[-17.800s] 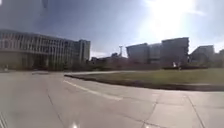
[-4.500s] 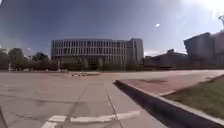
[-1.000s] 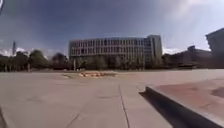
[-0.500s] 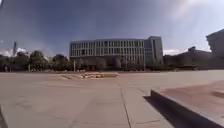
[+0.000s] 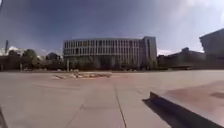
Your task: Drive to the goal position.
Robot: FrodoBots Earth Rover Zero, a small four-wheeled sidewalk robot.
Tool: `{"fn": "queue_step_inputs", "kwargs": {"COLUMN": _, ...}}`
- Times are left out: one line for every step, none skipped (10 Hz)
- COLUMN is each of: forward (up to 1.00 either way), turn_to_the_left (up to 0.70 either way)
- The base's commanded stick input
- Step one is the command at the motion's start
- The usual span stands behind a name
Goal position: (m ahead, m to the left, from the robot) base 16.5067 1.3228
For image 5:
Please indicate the large pale curved building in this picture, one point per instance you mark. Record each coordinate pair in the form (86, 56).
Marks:
(110, 50)

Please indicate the low round stone feature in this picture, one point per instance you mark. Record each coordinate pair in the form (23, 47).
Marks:
(90, 75)

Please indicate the pale pole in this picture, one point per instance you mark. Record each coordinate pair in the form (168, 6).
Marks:
(67, 65)

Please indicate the low dark building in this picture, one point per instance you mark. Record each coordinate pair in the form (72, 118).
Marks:
(180, 58)

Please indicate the row of trees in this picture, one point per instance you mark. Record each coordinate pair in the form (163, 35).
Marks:
(30, 60)

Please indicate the tall chimney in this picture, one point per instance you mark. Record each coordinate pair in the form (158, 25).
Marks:
(6, 46)

